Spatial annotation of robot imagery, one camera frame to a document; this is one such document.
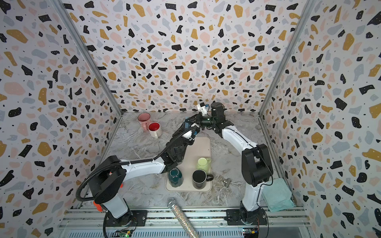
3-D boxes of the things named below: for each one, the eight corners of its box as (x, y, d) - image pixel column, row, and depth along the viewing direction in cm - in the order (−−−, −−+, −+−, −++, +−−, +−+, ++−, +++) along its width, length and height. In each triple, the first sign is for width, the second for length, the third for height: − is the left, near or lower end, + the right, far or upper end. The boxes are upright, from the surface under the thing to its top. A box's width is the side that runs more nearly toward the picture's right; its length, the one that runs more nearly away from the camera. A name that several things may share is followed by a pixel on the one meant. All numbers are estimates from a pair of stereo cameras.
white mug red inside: (148, 140, 106) (145, 133, 100) (151, 128, 113) (149, 121, 107) (160, 140, 106) (157, 134, 100) (162, 128, 113) (160, 121, 107)
